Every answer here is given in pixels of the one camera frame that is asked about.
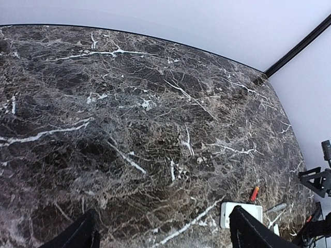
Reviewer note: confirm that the black front table rail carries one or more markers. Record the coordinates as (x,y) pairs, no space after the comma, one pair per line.
(315,229)

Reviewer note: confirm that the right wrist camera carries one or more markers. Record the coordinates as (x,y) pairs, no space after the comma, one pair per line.
(326,147)

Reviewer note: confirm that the clear pen screwdriver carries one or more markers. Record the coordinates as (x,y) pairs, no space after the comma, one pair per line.
(276,208)

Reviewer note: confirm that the white remote green buttons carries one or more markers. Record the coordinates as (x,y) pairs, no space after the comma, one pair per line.
(227,207)

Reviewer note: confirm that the white battery cover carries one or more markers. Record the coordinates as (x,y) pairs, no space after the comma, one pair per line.
(276,229)

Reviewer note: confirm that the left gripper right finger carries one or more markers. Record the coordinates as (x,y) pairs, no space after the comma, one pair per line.
(246,231)

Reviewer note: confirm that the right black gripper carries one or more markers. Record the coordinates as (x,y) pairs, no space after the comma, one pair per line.
(316,180)

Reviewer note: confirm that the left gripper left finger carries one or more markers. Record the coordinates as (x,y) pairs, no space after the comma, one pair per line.
(81,233)

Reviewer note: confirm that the red yellow battery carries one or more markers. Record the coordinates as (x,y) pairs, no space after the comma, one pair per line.
(254,194)

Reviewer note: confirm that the right black frame post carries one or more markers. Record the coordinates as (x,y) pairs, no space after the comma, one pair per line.
(292,53)

